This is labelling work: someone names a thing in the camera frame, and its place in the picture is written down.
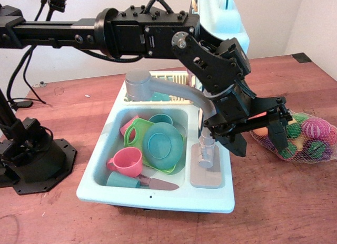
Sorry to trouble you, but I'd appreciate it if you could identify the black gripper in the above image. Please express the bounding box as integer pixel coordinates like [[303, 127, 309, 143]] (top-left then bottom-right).
[[204, 82, 289, 157]]

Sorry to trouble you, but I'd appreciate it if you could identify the grey faucet lever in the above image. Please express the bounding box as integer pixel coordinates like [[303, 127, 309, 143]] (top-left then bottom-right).
[[198, 134, 215, 169]]

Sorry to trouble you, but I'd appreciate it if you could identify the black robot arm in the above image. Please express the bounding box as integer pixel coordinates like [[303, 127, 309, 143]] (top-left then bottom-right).
[[1, 0, 292, 157]]

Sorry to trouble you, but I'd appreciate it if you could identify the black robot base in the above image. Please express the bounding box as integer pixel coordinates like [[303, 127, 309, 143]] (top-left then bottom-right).
[[0, 90, 78, 196]]

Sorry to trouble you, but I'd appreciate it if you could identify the grey toy faucet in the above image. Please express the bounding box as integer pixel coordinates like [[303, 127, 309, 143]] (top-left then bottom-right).
[[125, 70, 222, 189]]

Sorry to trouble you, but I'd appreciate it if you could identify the net bag of toy vegetables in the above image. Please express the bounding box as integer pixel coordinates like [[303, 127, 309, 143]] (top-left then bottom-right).
[[250, 113, 336, 164]]

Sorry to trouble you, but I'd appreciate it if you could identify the teal toy plate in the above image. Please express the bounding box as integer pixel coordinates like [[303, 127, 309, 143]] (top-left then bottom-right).
[[142, 123, 184, 170]]

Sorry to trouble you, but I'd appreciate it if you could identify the teal toy cup back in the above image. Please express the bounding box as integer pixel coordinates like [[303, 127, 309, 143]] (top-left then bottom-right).
[[149, 114, 173, 125]]

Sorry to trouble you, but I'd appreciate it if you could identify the teal toy cup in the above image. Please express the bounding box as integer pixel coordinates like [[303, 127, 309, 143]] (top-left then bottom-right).
[[106, 171, 140, 188], [149, 114, 173, 125]]

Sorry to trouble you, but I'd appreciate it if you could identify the light blue toy sink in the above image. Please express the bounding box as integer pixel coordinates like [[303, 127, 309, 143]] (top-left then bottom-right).
[[76, 70, 235, 213]]

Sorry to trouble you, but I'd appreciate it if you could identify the cream dish rack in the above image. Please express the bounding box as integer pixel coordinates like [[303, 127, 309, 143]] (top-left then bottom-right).
[[123, 71, 194, 106]]

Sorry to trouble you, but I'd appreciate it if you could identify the toy knife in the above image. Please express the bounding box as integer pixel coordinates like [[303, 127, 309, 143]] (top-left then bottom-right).
[[136, 175, 179, 191]]

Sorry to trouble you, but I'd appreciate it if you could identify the green toy cutting board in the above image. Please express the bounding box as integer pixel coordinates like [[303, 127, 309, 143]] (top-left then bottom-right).
[[124, 118, 177, 174]]

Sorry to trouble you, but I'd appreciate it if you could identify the pink toy cup back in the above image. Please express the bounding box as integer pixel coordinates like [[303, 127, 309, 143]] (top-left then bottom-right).
[[120, 116, 138, 136]]

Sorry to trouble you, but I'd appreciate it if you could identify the pink toy cup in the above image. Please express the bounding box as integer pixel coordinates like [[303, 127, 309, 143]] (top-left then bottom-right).
[[106, 147, 143, 178], [120, 116, 138, 136]]

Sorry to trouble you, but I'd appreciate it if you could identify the light blue toy shelf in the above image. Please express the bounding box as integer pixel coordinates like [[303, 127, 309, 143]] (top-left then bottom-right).
[[190, 0, 250, 53]]

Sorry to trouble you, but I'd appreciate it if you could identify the teal toy cup front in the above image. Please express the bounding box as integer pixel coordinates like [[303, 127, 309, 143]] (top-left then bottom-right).
[[106, 171, 140, 188]]

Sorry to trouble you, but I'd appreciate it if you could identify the black table corner bracket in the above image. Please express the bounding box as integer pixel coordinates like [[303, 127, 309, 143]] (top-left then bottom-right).
[[291, 52, 312, 63]]

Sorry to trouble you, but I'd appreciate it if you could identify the black cable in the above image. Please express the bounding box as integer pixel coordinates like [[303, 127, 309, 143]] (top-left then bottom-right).
[[6, 2, 56, 109]]

